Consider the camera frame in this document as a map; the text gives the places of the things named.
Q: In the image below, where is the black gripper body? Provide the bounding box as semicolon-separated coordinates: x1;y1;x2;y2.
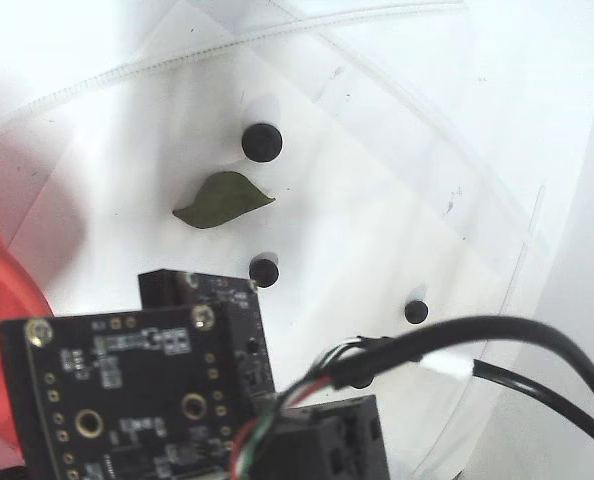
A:
246;394;391;480

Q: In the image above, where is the black camera cable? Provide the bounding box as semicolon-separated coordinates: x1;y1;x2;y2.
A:
229;315;594;480
416;349;594;446

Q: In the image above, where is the black camera mount knob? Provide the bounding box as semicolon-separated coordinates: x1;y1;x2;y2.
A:
137;268;277;401

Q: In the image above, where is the red collapsible silicone cup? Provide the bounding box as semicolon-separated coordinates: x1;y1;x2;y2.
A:
0;192;54;469

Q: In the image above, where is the large dark blueberry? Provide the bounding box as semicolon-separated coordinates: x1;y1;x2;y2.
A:
241;122;285;164

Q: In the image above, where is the green leaf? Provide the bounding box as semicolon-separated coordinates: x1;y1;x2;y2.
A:
171;171;277;230

